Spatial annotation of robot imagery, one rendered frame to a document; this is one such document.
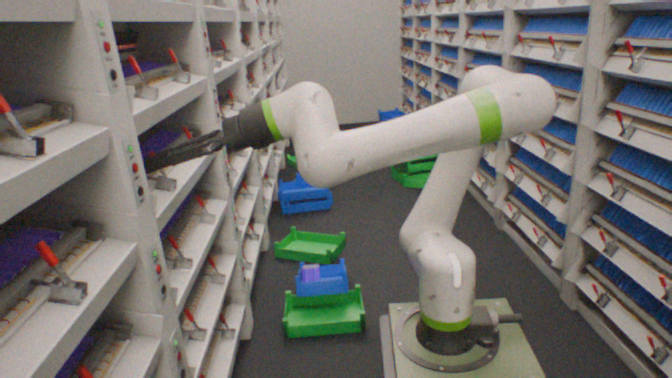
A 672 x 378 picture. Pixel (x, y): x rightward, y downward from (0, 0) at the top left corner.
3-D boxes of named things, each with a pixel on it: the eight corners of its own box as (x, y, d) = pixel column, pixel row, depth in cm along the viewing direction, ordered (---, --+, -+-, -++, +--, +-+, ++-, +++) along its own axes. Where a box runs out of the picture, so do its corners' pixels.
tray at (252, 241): (263, 232, 233) (267, 207, 228) (246, 300, 176) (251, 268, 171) (222, 225, 231) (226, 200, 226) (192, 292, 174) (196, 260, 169)
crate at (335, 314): (360, 300, 189) (359, 283, 186) (366, 332, 170) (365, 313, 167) (287, 307, 188) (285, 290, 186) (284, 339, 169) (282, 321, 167)
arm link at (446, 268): (456, 289, 122) (458, 225, 115) (483, 327, 108) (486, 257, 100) (409, 297, 121) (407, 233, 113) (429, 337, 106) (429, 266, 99)
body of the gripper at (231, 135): (249, 151, 96) (208, 165, 97) (254, 141, 104) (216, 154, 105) (235, 117, 94) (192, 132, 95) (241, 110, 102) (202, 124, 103)
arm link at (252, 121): (263, 94, 101) (258, 100, 93) (282, 143, 105) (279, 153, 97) (237, 103, 102) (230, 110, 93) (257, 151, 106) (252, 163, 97)
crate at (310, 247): (346, 246, 235) (345, 231, 233) (331, 265, 218) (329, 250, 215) (293, 239, 247) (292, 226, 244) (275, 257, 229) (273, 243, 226)
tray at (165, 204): (216, 155, 147) (219, 126, 143) (154, 240, 90) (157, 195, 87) (151, 144, 144) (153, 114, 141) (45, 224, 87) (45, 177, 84)
